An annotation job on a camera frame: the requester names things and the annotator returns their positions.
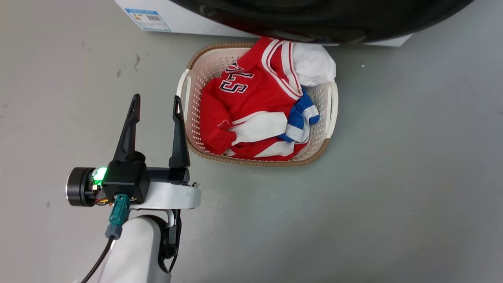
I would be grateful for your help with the red white sports jersey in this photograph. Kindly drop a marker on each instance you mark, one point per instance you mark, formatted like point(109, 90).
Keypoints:
point(251, 98)

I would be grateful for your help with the white washing machine body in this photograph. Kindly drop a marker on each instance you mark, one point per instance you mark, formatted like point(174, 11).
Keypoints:
point(184, 17)

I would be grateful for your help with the blue white striped garment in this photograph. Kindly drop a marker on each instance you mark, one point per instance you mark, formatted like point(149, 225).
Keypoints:
point(300, 118)

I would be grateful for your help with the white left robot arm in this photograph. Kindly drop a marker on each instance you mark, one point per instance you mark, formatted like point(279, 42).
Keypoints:
point(133, 251)

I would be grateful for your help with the black round washing machine door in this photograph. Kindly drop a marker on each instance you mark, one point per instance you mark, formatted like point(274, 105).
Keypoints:
point(334, 17)

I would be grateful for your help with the beige perforated plastic laundry basket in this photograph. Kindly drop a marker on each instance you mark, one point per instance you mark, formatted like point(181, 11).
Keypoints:
point(194, 78)

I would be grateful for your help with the white cloth garment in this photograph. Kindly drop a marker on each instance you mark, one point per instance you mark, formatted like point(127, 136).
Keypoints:
point(314, 65)

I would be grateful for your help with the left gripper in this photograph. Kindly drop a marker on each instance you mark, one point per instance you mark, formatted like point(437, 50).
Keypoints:
point(173, 195)

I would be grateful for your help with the blue white energy label sticker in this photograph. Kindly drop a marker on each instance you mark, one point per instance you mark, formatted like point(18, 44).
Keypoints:
point(148, 19)

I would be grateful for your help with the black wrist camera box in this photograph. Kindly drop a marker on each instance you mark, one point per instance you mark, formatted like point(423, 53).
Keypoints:
point(125, 177)

